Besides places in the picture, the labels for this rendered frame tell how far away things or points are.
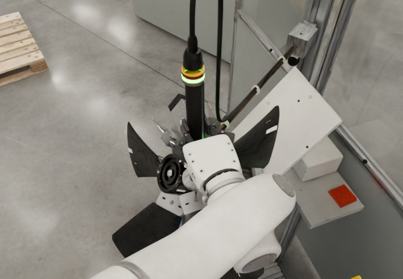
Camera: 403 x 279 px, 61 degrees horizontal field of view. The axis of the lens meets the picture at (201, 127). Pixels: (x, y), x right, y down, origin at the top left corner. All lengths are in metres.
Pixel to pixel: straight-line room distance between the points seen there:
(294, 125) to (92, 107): 2.25
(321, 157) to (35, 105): 2.51
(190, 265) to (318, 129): 0.71
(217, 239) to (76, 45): 3.52
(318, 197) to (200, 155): 0.87
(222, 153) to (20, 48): 3.29
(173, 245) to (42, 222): 2.10
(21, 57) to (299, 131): 2.98
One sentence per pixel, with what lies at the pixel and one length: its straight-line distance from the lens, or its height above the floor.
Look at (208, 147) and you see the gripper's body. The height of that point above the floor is 1.53.
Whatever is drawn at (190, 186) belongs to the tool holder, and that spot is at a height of 1.31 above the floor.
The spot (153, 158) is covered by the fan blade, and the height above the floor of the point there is 1.14.
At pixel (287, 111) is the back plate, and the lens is 1.13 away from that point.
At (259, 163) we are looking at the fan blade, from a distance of 0.79.
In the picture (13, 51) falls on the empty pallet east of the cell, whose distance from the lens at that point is 3.77.
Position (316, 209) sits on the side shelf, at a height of 0.86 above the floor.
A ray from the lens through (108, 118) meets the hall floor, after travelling 2.95.
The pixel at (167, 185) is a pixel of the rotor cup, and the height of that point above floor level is 1.20.
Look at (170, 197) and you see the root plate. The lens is 1.09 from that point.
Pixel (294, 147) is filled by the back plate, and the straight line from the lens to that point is 1.08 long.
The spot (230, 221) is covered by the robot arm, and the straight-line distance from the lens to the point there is 0.48.
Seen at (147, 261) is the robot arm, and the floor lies 1.67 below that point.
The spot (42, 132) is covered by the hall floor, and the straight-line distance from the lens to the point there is 3.03.
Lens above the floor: 2.06
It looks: 48 degrees down
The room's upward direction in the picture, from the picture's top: straight up
